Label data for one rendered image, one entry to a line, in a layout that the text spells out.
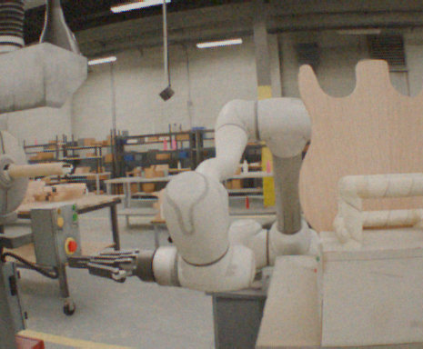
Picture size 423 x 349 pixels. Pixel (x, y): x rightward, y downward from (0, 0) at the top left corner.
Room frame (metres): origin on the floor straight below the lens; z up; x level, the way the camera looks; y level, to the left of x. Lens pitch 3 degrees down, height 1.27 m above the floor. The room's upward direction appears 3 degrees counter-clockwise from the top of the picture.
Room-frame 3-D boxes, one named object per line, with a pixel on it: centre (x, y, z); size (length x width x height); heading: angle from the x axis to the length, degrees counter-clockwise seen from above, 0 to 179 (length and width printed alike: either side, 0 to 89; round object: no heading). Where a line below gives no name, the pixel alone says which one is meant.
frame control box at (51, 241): (1.22, 0.62, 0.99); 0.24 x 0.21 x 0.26; 76
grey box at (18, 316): (1.17, 0.78, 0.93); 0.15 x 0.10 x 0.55; 76
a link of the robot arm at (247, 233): (1.56, -0.14, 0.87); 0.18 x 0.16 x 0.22; 78
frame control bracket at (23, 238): (1.16, 0.63, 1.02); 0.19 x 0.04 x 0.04; 166
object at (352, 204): (0.57, -0.23, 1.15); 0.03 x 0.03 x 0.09
